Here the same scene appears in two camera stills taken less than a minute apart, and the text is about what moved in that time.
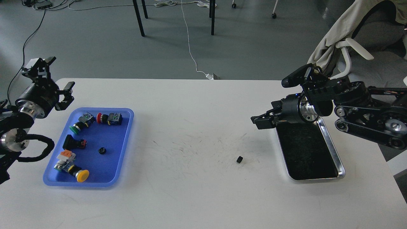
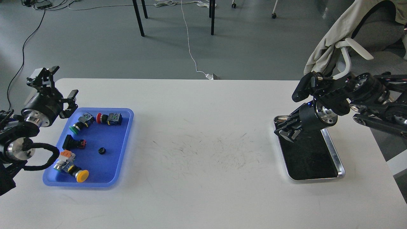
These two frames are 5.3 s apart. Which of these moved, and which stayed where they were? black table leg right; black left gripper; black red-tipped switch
Moved: black left gripper
Stayed: black table leg right; black red-tipped switch
